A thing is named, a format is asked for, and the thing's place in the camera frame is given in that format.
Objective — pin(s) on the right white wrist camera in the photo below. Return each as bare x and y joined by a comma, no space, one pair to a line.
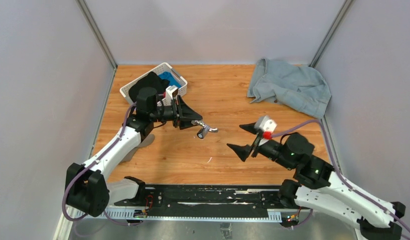
266,125

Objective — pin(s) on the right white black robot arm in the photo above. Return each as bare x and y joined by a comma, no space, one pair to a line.
319,185

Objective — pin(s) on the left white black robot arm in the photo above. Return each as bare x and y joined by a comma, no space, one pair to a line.
86,187

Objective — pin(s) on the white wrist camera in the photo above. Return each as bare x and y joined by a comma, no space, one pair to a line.
171,92
266,125

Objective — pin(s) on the grey-blue denim garment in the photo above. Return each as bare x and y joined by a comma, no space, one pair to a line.
299,87

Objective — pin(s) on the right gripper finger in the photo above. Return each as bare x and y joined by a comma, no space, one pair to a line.
243,152
250,127

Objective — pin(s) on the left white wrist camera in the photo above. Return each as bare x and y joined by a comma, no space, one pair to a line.
171,92

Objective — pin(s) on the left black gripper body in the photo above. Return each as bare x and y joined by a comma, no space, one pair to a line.
175,112

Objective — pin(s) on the chrome water faucet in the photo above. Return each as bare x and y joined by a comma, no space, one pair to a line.
205,129

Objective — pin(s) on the black cloth in basket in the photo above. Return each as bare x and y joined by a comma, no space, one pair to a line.
151,80

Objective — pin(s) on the steel threaded pipe fitting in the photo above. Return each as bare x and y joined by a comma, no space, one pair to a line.
195,122

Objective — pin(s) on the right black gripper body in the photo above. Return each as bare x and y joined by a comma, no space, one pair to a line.
265,149

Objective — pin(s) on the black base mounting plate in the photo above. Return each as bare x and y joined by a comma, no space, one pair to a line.
211,202

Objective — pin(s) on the blue cloth in basket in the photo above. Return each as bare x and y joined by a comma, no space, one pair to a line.
169,79

